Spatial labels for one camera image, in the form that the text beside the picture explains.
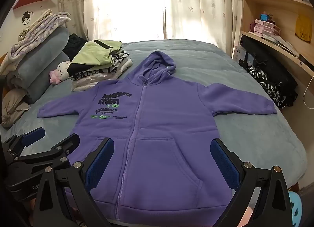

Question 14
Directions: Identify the purple zip hoodie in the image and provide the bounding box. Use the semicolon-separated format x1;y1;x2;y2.
37;51;278;225

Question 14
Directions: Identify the beige crumpled cloth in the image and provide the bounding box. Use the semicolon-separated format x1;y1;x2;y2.
1;88;31;128

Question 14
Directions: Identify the floral sheer curtain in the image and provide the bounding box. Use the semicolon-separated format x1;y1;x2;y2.
163;0;243;57
57;0;163;43

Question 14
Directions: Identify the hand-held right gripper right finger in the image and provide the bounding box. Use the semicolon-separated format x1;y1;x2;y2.
210;138;293;227

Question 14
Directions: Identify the dark cloth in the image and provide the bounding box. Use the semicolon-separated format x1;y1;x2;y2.
62;33;89;62

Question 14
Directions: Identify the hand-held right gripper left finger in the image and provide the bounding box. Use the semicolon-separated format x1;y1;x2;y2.
33;137;115;227

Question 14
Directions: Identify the beige folded cloth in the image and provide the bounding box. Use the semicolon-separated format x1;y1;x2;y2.
18;9;54;41

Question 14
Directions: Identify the white cable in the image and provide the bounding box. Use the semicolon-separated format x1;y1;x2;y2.
303;76;314;109

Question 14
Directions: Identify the floral folded blanket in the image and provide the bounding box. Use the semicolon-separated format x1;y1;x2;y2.
0;9;71;75

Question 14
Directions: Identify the face wall sticker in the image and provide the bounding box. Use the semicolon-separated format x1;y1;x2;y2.
21;9;33;25

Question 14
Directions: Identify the yellow cloth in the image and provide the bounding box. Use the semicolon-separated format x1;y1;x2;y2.
295;14;312;44

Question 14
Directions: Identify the stack of pink boxes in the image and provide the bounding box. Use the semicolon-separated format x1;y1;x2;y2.
253;19;275;35

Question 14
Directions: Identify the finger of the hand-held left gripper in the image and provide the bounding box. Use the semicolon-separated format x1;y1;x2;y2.
13;134;81;169
4;127;46;155

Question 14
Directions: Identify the white cardboard box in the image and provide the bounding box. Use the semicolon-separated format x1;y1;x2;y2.
233;45;248;66

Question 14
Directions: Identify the teal slipper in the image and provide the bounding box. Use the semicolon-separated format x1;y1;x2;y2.
288;191;307;227

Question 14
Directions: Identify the black white patterned cloth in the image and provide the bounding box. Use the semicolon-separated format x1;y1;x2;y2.
246;65;288;108

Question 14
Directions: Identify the black white striped folded garment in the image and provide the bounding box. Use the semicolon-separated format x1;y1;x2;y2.
70;50;130;80

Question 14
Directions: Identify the white cat plush toy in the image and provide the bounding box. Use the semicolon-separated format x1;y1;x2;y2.
49;60;71;85

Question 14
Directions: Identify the stack of papers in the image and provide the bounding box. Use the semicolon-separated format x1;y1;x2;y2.
261;34;300;57

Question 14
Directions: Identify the wooden bookshelf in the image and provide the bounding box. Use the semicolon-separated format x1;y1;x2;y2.
232;0;314;124

